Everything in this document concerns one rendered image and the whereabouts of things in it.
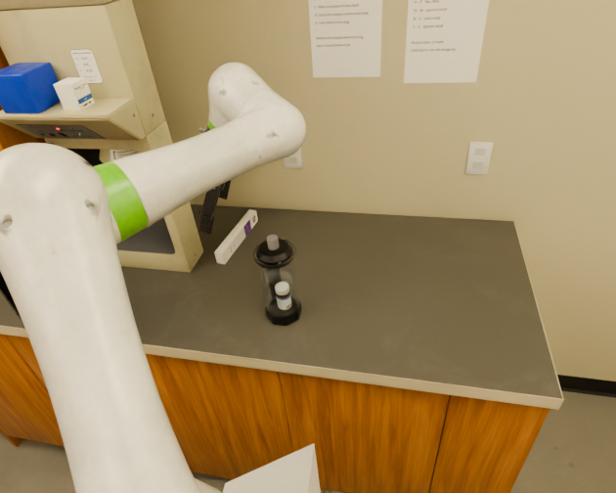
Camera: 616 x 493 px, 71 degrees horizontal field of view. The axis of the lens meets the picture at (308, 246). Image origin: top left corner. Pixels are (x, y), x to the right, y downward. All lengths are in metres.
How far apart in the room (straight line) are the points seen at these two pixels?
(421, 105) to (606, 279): 0.97
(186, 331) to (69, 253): 0.83
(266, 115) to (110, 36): 0.49
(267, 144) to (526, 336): 0.83
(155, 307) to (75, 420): 0.91
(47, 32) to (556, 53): 1.30
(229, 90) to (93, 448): 0.63
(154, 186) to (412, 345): 0.76
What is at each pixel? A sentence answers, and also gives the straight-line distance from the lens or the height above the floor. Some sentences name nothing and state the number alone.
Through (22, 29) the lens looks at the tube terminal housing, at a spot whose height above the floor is 1.67.
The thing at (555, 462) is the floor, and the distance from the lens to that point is 2.20.
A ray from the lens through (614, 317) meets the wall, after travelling 2.10.
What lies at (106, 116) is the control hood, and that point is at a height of 1.51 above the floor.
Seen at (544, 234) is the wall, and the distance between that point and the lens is 1.75.
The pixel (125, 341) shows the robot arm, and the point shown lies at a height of 1.50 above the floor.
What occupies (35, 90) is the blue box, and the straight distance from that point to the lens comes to 1.23.
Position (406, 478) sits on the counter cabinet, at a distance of 1.62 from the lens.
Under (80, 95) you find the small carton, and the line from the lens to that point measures 1.19.
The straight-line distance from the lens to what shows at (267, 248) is 1.08.
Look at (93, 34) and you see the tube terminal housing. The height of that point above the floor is 1.65.
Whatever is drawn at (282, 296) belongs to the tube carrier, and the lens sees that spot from 1.14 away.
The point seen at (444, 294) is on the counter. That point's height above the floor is 0.94.
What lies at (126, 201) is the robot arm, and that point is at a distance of 0.67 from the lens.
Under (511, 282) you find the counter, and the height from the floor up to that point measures 0.94.
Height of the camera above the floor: 1.84
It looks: 38 degrees down
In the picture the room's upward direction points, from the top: 5 degrees counter-clockwise
